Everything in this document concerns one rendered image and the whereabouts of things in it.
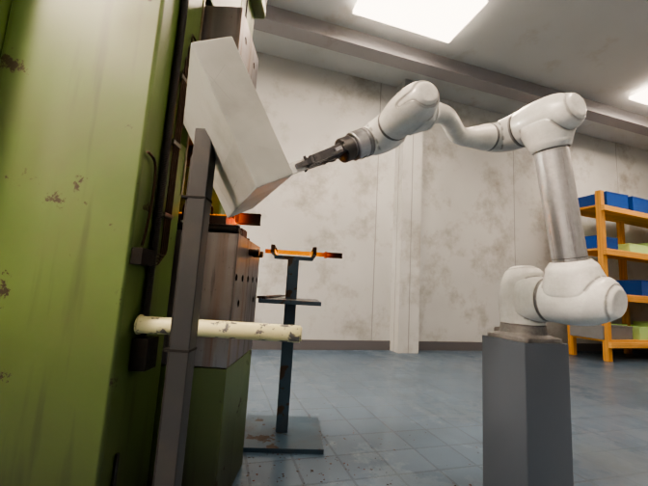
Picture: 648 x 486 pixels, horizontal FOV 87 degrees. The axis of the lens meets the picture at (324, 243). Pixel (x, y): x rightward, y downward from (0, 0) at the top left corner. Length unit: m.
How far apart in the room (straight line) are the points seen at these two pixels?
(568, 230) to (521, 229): 4.92
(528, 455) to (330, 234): 3.47
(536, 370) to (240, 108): 1.24
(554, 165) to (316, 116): 3.85
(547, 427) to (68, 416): 1.42
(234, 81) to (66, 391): 0.83
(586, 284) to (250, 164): 1.06
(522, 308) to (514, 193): 4.95
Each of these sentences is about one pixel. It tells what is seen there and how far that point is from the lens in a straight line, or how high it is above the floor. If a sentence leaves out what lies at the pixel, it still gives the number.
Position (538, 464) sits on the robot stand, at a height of 0.21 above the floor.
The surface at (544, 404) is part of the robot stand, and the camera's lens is 1.48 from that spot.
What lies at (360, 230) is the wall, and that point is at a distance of 4.60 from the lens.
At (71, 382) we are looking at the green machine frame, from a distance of 1.09.
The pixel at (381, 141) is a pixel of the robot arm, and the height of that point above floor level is 1.19.
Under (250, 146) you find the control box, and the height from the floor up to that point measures 1.00.
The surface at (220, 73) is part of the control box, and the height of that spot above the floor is 1.12.
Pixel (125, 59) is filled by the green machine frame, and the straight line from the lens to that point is 1.21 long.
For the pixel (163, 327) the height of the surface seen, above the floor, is 0.62.
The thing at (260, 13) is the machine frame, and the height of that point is 2.30.
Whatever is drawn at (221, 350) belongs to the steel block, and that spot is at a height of 0.53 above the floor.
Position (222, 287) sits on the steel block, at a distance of 1.20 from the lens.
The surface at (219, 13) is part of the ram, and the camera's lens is 1.57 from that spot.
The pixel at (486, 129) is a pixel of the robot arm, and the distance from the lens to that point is 1.41.
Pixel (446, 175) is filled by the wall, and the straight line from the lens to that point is 5.52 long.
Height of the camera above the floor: 0.74
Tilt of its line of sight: 8 degrees up
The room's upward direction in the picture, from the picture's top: 3 degrees clockwise
